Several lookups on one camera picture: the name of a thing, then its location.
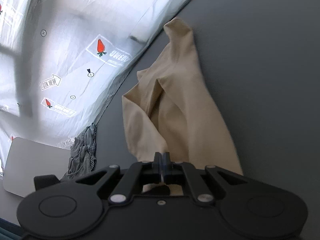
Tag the grey checked crumpled garment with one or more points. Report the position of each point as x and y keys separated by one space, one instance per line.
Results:
x=83 y=154

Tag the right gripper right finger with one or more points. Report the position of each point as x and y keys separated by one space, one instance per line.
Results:
x=188 y=177

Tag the beige long-sleeve sweater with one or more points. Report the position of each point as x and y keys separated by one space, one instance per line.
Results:
x=170 y=110

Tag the translucent printed storage bag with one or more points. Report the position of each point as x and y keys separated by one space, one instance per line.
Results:
x=63 y=60

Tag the black device with label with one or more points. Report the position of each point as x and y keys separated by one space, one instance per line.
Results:
x=41 y=182

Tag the white flat board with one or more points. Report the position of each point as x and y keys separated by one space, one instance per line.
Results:
x=28 y=159

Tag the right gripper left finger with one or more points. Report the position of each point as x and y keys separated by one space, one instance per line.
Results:
x=129 y=184

